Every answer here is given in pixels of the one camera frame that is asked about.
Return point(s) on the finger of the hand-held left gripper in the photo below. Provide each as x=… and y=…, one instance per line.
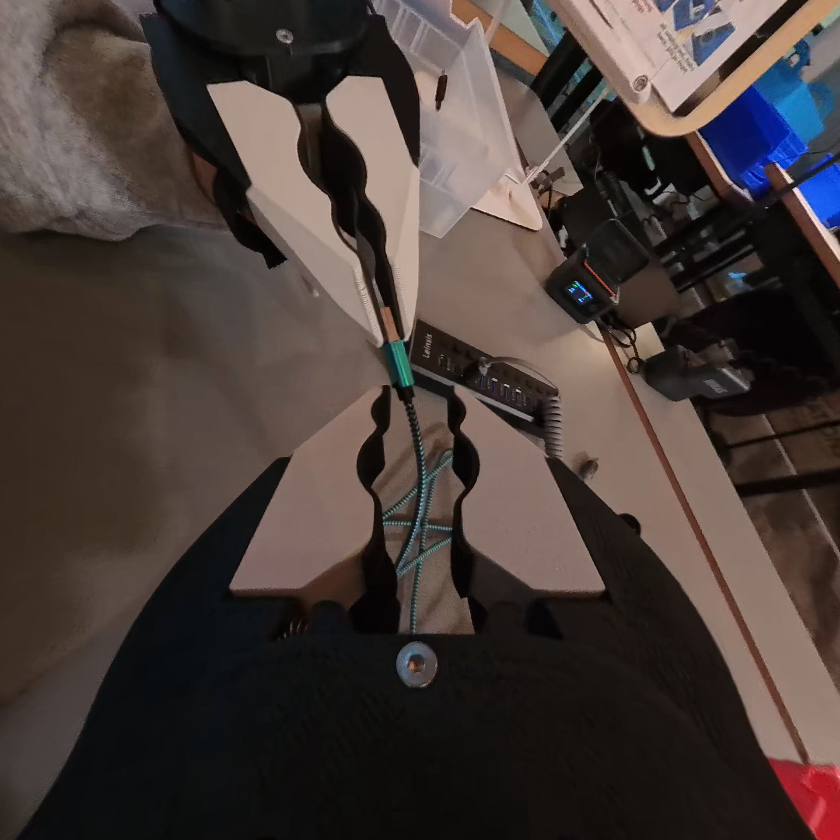
x=387, y=170
x=295, y=216

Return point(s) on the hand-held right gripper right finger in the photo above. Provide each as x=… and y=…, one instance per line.
x=525, y=525

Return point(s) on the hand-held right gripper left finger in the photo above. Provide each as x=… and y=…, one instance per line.
x=308, y=525

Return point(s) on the black multi-port usb hub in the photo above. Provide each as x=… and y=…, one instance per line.
x=436, y=354

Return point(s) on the red plastic bin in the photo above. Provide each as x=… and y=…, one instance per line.
x=810, y=804

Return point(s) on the person's left forearm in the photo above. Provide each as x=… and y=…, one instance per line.
x=79, y=118

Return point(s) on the clear plastic bin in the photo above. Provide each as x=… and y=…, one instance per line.
x=459, y=144

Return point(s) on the white desk stand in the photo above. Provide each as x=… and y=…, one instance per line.
x=518, y=211

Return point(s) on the black power adapter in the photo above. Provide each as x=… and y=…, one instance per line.
x=702, y=380

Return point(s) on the black power bank with display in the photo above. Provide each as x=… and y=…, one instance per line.
x=581, y=295

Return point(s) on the wooden instruction board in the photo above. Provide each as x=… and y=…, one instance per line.
x=656, y=39

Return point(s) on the blue storage crate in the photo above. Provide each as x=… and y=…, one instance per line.
x=754, y=138

